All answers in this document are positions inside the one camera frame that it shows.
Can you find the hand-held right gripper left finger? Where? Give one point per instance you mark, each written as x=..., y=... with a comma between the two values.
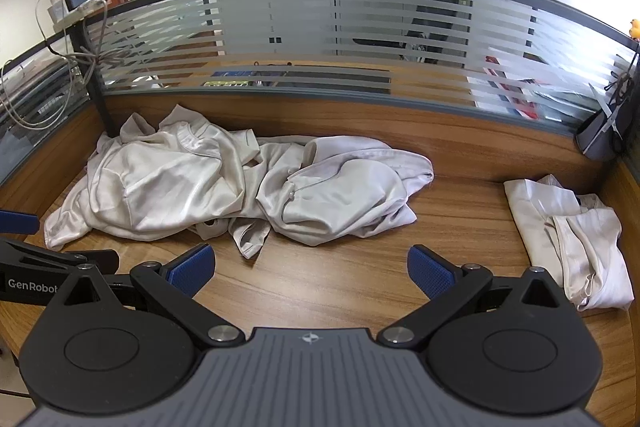
x=192, y=269

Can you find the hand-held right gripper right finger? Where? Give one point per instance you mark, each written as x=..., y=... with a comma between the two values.
x=427, y=269

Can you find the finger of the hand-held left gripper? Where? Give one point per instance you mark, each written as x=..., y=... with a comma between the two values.
x=17, y=222
x=40, y=254

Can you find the white satin button shirt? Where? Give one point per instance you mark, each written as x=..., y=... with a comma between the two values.
x=345, y=192

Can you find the crumpled beige garment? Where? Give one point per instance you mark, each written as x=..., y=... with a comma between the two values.
x=150, y=187

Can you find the folded beige garment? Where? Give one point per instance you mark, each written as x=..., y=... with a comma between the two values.
x=590, y=247

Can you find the white red printed papers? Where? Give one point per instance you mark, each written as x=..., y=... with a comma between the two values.
x=500, y=92

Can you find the colourful printed packet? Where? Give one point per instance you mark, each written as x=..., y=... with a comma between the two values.
x=225, y=79

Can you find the white charger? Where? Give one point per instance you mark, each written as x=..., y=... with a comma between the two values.
x=56, y=11

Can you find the white power strip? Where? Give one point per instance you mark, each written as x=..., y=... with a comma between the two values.
x=92, y=3

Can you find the black office chair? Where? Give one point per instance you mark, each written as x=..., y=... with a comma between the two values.
x=440, y=17

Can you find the yellow rubber duck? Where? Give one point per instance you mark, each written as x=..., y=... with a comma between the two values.
x=635, y=29

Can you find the black partition post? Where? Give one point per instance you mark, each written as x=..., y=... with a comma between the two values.
x=95, y=82

